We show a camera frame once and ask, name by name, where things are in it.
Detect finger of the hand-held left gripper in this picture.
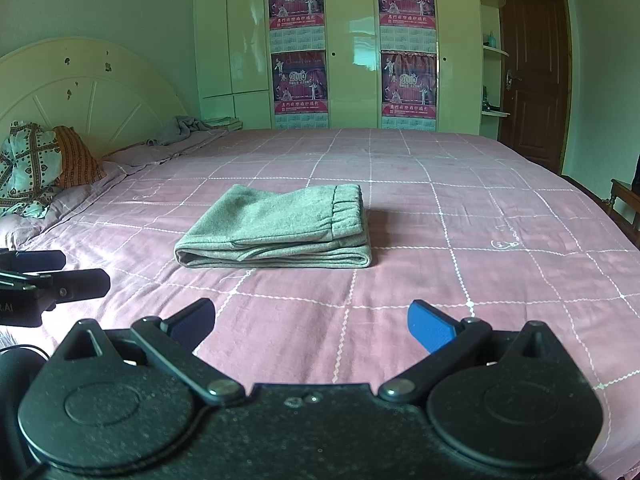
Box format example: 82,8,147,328
0,249,67,274
0,268,111,307

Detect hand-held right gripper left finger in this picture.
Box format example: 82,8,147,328
50,298,247,406

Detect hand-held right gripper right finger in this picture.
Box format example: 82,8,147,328
377,300,568,404

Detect grey pants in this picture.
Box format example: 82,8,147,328
174,183,374,269

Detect pink checked bed sheet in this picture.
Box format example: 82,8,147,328
0,127,640,480

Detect pink pillow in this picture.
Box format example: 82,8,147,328
0,160,128,250
101,128,232,170

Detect teal patterned pillow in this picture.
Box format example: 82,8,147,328
0,120,63,218

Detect orange striped pillow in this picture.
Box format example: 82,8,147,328
52,125,107,190

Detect cream wooden headboard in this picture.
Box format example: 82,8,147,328
0,36,190,161

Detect grey crumpled blanket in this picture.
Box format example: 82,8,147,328
145,115,227,147

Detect brown wooden side table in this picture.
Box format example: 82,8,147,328
608,178,640,248

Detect brown wooden door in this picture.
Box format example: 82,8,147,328
494,0,572,175

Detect cream corner shelves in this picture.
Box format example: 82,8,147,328
476,0,512,120

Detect cream glossy wardrobe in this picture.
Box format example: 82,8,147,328
192,0,488,136

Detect black cable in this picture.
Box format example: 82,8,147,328
0,342,50,362

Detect red wall poster calendar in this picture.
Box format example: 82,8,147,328
375,0,437,54
270,50,331,130
267,0,326,53
380,50,439,132

